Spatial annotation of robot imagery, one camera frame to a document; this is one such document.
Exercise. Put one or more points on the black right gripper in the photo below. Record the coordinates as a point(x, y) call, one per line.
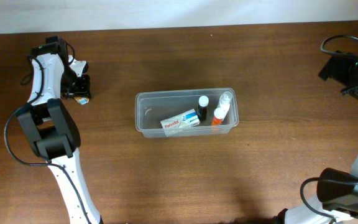
point(335, 68)

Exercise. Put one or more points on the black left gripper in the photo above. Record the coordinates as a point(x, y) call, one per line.
point(85, 91)

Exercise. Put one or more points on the small gold-lidded jar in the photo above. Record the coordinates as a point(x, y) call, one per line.
point(82, 100)

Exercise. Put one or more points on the white Panadol medicine box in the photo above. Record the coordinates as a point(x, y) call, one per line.
point(180, 122)

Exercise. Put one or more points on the dark bottle white cap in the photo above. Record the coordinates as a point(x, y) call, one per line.
point(203, 107)

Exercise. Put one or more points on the white spray bottle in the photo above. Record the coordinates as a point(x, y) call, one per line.
point(225, 102)

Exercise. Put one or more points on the orange tube white cap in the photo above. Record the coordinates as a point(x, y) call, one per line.
point(219, 115)

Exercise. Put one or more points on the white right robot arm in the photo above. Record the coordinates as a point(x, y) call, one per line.
point(331, 197)

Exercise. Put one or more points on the clear plastic container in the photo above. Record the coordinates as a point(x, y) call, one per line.
point(159, 114)

